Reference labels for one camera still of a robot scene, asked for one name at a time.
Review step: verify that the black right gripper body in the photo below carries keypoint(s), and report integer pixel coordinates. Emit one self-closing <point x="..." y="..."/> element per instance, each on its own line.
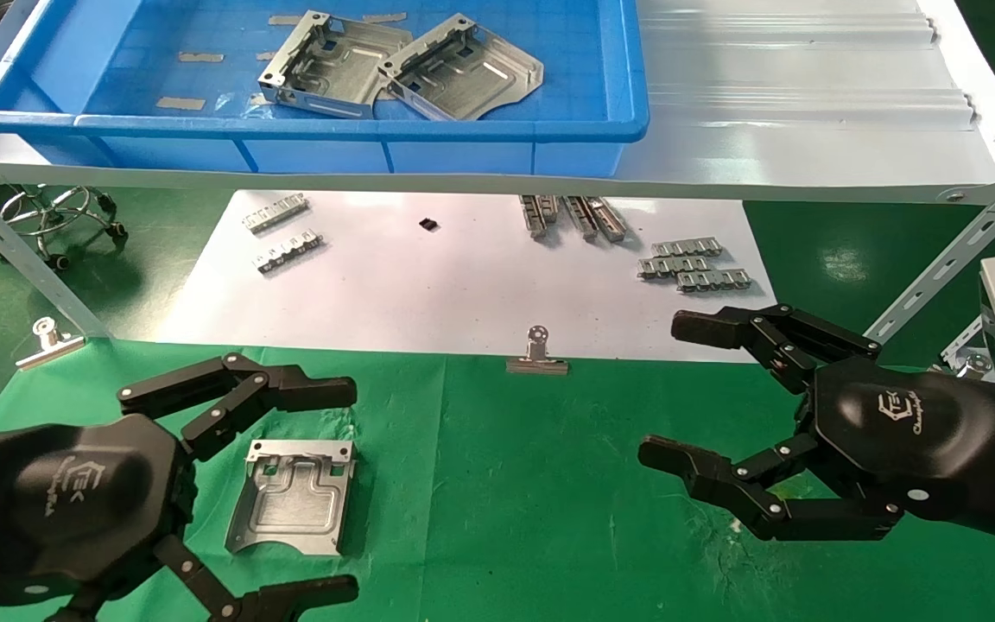
<point x="921" y="441"/>

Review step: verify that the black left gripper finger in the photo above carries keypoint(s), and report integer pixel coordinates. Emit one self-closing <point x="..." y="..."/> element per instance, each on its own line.
<point x="290" y="600"/>
<point x="247" y="389"/>

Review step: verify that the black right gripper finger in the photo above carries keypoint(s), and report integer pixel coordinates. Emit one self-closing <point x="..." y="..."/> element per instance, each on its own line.
<point x="774" y="333"/>
<point x="774" y="510"/>

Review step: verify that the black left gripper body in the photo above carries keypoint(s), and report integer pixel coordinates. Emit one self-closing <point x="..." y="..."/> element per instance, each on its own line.
<point x="57" y="510"/>

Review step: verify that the silver sheet metal bracket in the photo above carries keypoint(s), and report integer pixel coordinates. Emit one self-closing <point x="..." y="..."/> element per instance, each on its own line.
<point x="463" y="73"/>
<point x="290" y="501"/>
<point x="342" y="65"/>

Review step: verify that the silver linked metal strip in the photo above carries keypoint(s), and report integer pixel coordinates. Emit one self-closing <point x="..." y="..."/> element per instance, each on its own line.
<point x="687" y="248"/>
<point x="674" y="267"/>
<point x="275" y="212"/>
<point x="288" y="251"/>
<point x="715" y="280"/>

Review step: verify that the metal strips group top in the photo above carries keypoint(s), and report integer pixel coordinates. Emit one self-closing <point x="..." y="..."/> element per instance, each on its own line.
<point x="608" y="218"/>

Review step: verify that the chrome stool base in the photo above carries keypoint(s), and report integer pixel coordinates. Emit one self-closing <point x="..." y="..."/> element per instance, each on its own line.
<point x="57" y="260"/>

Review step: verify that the green table cloth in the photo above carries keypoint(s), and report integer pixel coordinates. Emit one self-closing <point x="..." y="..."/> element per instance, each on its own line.
<point x="506" y="518"/>

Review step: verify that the white metal shelf rack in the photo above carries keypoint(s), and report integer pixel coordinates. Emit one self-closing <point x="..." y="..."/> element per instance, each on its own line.
<point x="808" y="86"/>

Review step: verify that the clear plastic scrap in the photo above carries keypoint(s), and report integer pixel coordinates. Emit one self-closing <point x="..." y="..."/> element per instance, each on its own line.
<point x="243" y="101"/>

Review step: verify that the grey tape strip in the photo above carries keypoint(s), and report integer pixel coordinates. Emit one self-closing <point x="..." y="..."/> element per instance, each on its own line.
<point x="286" y="19"/>
<point x="383" y="16"/>
<point x="200" y="57"/>
<point x="180" y="104"/>

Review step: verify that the blue plastic bin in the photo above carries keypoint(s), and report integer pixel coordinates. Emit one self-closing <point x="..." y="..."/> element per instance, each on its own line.
<point x="463" y="151"/>

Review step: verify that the grey metal slide rail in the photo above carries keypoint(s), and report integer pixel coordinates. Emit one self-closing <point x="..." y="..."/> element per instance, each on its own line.
<point x="582" y="218"/>
<point x="550" y="207"/>
<point x="534" y="216"/>

